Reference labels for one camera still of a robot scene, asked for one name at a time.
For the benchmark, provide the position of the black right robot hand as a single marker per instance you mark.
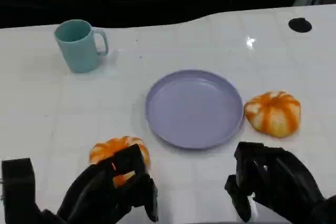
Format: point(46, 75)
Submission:
point(283, 179)

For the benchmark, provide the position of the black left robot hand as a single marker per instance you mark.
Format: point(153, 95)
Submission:
point(94, 195)

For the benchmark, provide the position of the lilac plate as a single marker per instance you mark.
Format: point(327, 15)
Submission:
point(194, 108)

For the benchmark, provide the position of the pale green mug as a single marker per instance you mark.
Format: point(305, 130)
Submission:
point(77, 51)

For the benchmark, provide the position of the black round table grommet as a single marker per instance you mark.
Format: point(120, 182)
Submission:
point(300, 25)

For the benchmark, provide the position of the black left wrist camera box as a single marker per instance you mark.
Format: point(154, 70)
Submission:
point(18, 182)

